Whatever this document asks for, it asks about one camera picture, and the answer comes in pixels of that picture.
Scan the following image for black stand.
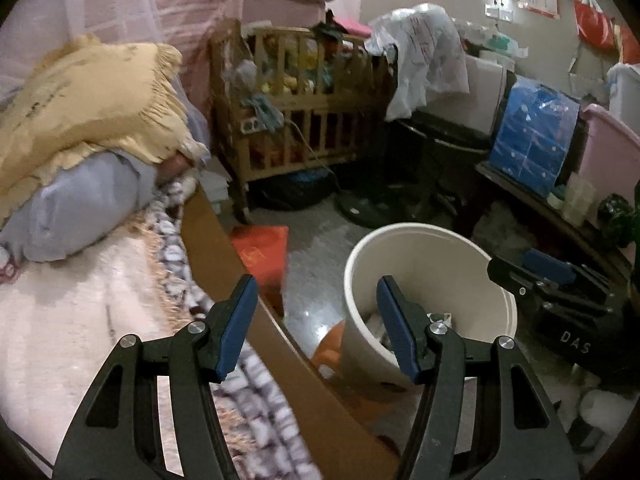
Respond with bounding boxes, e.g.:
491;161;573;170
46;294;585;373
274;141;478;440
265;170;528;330
395;110;501;221

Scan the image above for dark green plastic bag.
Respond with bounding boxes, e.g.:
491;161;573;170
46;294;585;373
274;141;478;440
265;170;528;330
597;192;633;248

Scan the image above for black round fan base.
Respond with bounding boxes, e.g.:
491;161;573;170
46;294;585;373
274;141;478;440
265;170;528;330
335;180;441;228

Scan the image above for red hanging bag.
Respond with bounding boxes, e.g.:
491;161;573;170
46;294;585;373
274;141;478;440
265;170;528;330
617;22;640;66
572;0;616;52

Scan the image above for pile of colourful toys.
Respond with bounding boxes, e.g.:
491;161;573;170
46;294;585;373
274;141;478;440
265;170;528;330
245;30;361;96

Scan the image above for yellow fringed blanket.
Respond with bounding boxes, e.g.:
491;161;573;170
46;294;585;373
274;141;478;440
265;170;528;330
0;34;198;221

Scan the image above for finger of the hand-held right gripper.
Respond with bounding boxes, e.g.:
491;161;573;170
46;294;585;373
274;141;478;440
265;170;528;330
524;249;608;303
487;256;613;316

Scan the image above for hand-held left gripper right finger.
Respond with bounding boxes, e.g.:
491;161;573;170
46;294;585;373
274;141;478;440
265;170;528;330
376;275;581;480

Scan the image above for wooden bed frame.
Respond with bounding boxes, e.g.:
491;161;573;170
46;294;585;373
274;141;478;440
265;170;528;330
180;180;401;480

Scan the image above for red paper bag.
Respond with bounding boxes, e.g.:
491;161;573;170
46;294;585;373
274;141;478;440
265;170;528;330
231;225;291;318

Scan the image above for wooden crib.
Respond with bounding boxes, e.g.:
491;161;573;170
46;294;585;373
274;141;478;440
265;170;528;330
207;20;396;226

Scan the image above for grey-blue blanket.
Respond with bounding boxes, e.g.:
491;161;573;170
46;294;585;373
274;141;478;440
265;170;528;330
0;75;211;263

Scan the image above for blue plastic package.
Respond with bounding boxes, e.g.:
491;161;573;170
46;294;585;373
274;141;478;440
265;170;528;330
487;77;583;198

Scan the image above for white plastic bag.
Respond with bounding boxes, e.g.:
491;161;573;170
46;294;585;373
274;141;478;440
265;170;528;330
365;4;471;121

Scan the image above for white storage bin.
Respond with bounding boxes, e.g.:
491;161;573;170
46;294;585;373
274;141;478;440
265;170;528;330
605;62;640;131

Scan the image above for dark round tub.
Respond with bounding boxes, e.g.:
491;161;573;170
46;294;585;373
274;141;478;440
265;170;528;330
255;170;336;211

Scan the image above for white cardboard panel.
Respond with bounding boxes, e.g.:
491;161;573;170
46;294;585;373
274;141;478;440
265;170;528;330
462;55;508;133

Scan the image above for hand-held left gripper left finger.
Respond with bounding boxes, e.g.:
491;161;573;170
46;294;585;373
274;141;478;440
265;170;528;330
52;274;260;480

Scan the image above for white plastic bucket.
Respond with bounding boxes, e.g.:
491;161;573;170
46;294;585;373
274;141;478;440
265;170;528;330
342;223;518;391

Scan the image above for white wall socket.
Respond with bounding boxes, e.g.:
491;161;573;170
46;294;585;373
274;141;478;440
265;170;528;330
484;0;515;22

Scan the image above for dark wooden bench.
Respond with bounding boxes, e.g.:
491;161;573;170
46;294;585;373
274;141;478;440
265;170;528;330
475;160;631;271

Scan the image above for white cardboard boxes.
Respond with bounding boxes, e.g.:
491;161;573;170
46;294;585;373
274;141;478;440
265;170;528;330
197;157;233;216

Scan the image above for pink plastic tub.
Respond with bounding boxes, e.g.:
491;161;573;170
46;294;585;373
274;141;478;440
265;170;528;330
575;104;640;211

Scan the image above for white crumpled cloth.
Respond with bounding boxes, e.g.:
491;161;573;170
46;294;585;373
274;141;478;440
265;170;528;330
552;385;633;456

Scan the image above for purple white patterned blanket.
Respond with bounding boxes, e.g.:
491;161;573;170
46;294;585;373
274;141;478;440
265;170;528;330
132;175;321;480

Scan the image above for grey blue hanging cloth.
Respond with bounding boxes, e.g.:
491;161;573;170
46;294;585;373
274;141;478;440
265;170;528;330
242;92;283;131

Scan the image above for pink storage bag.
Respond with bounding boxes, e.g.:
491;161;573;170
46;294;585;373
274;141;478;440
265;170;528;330
240;0;331;28

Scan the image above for pink mosquito net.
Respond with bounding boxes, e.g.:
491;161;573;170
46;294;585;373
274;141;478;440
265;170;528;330
0;0;166;111

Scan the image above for clear plastic bags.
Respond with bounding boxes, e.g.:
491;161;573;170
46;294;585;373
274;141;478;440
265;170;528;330
455;17;528;61

